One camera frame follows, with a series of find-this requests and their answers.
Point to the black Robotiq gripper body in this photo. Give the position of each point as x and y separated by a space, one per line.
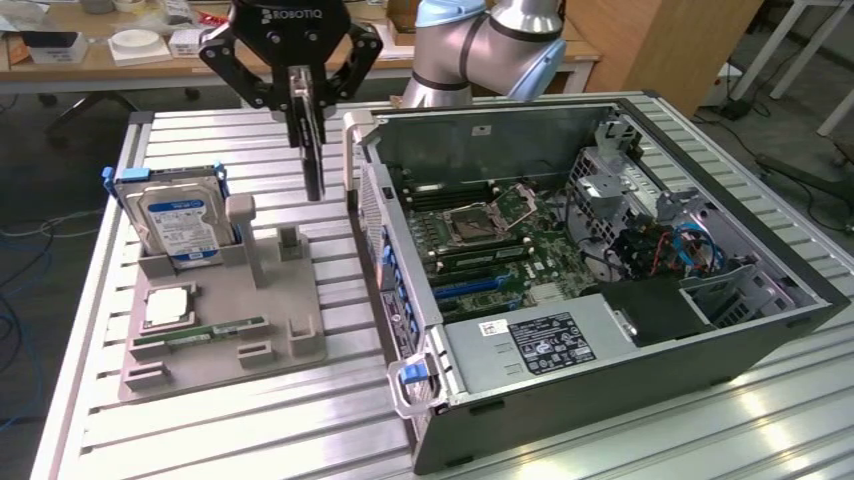
289 35

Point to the graphics card with black fan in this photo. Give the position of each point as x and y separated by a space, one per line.
313 170

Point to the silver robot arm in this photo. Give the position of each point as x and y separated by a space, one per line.
440 55

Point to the small white box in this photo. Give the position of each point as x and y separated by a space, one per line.
182 45

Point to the white paper sheets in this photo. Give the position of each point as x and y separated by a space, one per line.
399 52

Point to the red packet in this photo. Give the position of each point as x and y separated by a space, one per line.
213 20

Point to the brown cardboard box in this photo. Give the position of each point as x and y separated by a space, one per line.
400 15

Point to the grey patterned box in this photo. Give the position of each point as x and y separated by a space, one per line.
178 12

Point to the white round holder block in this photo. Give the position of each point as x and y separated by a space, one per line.
136 47

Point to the white tape roll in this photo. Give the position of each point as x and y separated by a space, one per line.
129 5

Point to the wooden desk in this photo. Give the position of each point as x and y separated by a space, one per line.
100 72

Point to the grey cup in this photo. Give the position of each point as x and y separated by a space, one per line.
96 6

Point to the black chair base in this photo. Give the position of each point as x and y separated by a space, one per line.
86 107
814 175

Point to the white box with black lid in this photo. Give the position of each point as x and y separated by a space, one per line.
53 50

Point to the hard disk in blue caddy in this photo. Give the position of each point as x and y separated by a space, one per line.
176 225

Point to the metal CPU socket cover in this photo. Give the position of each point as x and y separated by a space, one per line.
516 202

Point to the CPU socket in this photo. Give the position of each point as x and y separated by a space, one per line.
476 225

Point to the blue slot retention clip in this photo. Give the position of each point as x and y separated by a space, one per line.
395 275
383 245
411 330
403 298

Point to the wooden cabinet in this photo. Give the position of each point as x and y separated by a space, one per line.
667 50

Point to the green motherboard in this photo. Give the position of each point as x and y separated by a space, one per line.
540 235

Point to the metal drive cage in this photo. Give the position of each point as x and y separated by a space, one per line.
600 195

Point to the blue expansion slot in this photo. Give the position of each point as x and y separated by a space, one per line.
467 288

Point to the silver CPU chip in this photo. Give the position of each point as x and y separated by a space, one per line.
166 306

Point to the black power adapter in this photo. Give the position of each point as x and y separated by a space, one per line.
734 110

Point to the silver chipset heat sink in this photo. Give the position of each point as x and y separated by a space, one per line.
548 295

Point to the black power connector cluster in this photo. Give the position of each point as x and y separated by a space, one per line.
633 252

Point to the grey parts rack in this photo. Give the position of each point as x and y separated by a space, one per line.
200 370

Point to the grey power supply unit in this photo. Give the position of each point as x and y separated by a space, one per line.
480 360

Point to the blue case release latch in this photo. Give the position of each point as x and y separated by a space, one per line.
411 374

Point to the grey disk bay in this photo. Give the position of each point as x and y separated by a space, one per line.
727 300

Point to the black open PC case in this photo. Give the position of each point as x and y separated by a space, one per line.
600 400

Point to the white table frame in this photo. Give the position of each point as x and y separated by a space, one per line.
800 52

